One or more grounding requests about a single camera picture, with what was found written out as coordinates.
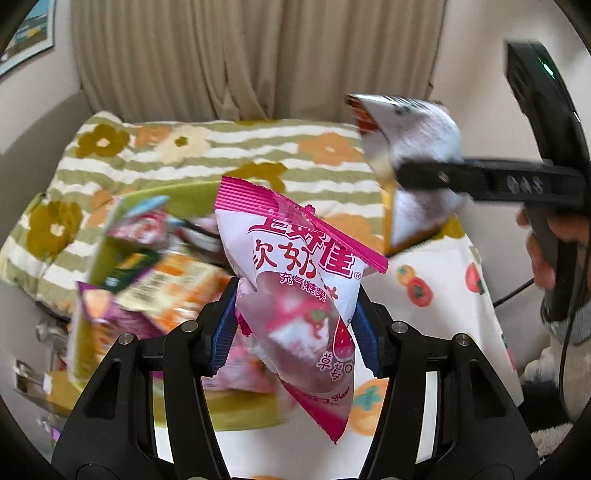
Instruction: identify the white grey snack bag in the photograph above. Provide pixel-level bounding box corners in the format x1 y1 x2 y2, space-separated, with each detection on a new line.
346 94 463 255

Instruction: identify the purple pork flavor chip bag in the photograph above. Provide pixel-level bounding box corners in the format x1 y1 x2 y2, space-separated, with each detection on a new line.
78 282 163 340

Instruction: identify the pink striped snack bag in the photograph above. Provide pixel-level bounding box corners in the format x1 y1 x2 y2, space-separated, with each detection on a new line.
201 330 276 394

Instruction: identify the cream cake snack bag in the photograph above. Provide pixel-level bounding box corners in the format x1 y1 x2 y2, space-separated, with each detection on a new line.
116 253 230 333

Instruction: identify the dark green cracker packet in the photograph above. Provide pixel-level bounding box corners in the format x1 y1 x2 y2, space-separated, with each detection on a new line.
101 249 160 294

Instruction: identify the pink white marshmallow bag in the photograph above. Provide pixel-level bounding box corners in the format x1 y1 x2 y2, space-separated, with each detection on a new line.
214 176 388 442

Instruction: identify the dark brown anime snack bag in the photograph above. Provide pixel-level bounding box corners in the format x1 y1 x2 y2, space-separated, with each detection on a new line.
106 210 167 248

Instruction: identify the blue white snack bag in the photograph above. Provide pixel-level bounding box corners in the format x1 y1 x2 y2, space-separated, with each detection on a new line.
123 195 169 218

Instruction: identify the person right hand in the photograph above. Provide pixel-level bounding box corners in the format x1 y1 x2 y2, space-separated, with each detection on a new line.
516 209 590 290

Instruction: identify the white fruit print tablecloth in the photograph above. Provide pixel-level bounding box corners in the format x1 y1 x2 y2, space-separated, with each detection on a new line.
151 232 525 480

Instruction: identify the floral striped blanket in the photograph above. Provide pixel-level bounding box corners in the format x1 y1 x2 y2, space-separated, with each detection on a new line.
0 110 468 319

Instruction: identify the beige curtain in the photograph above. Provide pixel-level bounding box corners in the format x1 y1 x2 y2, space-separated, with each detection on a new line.
71 1 446 123

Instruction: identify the framed landscape picture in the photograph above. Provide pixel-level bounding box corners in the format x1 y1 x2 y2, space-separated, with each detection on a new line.
1 0 55 76

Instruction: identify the black cable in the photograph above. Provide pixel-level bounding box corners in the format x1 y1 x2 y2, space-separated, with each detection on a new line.
491 276 588 407

